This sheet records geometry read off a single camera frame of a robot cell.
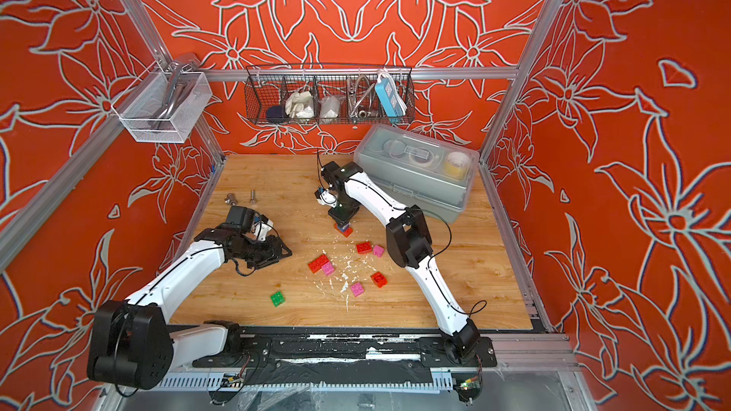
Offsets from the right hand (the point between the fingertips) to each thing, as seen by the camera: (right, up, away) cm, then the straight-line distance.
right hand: (338, 219), depth 94 cm
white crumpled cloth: (-13, +39, -1) cm, 41 cm away
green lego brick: (-16, -22, -12) cm, 30 cm away
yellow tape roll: (+41, +18, +1) cm, 45 cm away
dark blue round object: (-22, +36, +3) cm, 43 cm away
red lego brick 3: (+13, -17, -10) cm, 24 cm away
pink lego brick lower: (+7, -20, -11) cm, 23 cm away
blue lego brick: (+1, -3, -1) cm, 3 cm away
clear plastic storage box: (+31, +15, -7) cm, 35 cm away
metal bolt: (-34, +7, +13) cm, 37 cm away
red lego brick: (+3, -5, +2) cm, 6 cm away
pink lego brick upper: (+13, -10, -4) cm, 17 cm away
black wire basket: (-4, +44, +6) cm, 45 cm away
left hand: (-15, -9, -10) cm, 20 cm away
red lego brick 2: (+9, -9, -3) cm, 13 cm away
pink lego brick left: (-2, -15, -6) cm, 16 cm away
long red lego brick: (-6, -13, -6) cm, 15 cm away
